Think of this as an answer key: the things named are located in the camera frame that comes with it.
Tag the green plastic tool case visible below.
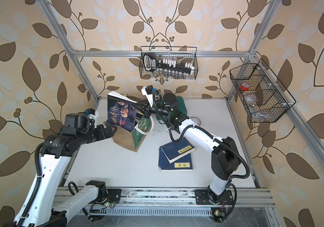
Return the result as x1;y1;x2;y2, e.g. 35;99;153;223
177;96;187;115

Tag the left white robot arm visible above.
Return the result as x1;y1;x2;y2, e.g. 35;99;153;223
5;111;114;227

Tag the yellow tape roll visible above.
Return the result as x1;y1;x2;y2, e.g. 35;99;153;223
190;117;201;126

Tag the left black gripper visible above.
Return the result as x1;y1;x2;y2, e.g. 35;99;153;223
76;122;117;146

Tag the black socket set holder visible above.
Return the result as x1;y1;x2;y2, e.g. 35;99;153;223
141;54;196;74

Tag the navy blue book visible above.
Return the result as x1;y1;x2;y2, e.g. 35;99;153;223
158;148;193;171
160;137;195;164

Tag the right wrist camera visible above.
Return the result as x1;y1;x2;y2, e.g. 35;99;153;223
141;85;158;107

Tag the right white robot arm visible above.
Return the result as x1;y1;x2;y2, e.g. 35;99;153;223
141;99;254;204

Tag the red tape roll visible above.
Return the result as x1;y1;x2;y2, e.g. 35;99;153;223
240;82;250;91

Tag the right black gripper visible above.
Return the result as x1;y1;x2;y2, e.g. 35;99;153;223
134;98;173;120

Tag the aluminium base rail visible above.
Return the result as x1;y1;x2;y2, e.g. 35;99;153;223
40;186;276;218

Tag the side black wire basket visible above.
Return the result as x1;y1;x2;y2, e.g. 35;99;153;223
230;59;296;123

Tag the back black wire basket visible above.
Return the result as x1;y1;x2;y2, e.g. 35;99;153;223
139;45;198;80

